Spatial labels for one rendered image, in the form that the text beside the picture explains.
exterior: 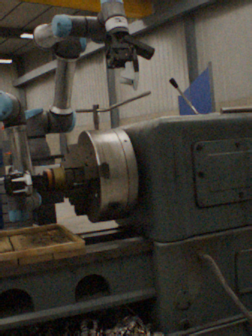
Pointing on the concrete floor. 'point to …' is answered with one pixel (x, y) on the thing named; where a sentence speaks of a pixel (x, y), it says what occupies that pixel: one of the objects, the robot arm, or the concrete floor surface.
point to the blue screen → (199, 94)
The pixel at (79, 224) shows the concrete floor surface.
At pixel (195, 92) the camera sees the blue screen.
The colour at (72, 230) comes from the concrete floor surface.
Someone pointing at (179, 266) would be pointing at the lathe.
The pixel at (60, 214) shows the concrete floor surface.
